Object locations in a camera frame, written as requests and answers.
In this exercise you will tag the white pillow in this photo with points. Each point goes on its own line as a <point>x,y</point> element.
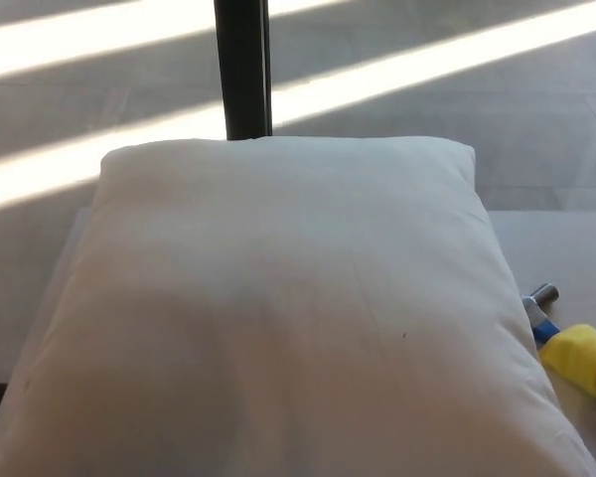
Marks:
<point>288,308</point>

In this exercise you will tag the black vertical post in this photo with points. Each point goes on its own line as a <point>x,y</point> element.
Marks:
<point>242,69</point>

